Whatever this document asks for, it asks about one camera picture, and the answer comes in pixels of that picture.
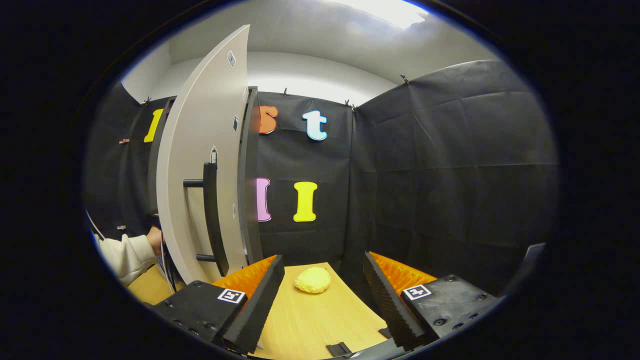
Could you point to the yellow lumpy sponge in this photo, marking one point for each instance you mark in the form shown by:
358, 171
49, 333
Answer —
312, 280

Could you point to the black backdrop cloth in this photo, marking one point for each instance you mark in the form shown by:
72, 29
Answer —
450, 200

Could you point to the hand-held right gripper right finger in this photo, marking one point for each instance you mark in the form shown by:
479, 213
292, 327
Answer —
387, 305

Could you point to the long ceiling light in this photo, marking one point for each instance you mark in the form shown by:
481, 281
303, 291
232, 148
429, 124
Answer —
385, 10

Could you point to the beige cabinet door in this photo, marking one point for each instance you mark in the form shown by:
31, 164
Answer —
205, 115

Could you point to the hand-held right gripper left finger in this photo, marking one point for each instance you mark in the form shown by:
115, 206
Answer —
257, 305

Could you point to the dark grey cabinet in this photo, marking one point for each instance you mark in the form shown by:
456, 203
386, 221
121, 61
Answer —
250, 200

